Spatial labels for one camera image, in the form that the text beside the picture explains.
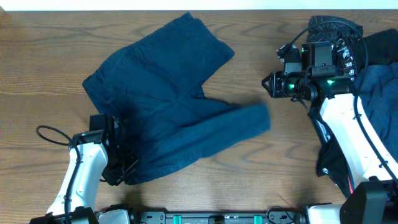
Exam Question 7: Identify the navy blue shorts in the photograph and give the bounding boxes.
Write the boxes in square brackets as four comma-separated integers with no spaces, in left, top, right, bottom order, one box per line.
[82,13,271,185]

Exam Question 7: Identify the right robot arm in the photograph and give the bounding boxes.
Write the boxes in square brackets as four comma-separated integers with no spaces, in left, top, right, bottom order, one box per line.
[262,72,397,223]

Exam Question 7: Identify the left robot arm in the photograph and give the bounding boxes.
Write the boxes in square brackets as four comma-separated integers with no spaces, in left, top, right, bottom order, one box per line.
[31,114,138,224]

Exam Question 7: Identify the black patterned garment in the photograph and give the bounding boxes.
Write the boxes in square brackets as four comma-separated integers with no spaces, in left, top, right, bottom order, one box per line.
[307,16,363,81]

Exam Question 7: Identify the plain black garment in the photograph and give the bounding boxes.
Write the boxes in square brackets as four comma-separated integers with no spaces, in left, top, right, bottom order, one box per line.
[352,29,397,71]

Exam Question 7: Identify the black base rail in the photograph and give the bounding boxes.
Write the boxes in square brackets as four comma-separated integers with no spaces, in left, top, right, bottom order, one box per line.
[132,207,308,224]

